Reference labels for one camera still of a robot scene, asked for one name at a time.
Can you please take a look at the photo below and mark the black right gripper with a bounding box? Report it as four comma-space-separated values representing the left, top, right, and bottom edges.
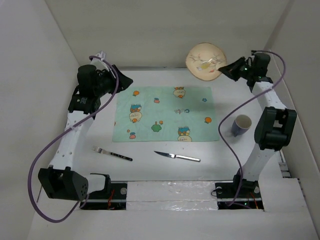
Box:
218, 56, 254, 82

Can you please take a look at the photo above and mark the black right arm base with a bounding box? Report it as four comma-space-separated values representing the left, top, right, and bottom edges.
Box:
211, 175, 264, 210

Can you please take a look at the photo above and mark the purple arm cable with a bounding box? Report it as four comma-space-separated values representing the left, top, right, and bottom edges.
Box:
27, 55, 120, 223
217, 50, 286, 207

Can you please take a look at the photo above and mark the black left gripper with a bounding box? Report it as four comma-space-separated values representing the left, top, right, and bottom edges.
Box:
94, 65, 133, 98

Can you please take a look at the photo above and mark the green cartoon print cloth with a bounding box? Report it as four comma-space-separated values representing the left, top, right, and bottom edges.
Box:
112, 86, 219, 143

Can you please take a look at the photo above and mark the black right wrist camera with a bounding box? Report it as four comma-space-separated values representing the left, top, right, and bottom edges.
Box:
251, 52, 271, 77

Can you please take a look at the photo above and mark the purple mug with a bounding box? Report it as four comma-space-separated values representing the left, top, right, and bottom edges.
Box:
231, 114, 252, 137

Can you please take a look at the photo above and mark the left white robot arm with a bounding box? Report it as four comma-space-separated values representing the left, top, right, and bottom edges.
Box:
38, 64, 133, 201

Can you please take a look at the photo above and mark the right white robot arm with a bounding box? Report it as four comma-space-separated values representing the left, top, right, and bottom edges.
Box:
219, 53, 297, 197

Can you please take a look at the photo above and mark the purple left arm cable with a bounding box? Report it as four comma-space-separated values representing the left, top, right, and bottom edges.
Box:
27, 55, 120, 223

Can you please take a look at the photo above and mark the fork with black handle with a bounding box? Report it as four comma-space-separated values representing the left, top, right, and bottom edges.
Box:
92, 146, 133, 162

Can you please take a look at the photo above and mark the round bird pattern plate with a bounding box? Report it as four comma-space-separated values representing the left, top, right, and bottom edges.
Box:
185, 42, 227, 82

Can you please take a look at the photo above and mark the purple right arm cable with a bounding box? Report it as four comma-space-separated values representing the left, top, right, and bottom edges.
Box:
217, 50, 286, 207

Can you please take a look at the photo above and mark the knife with patterned handle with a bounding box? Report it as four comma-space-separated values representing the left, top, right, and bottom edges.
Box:
154, 151, 201, 163

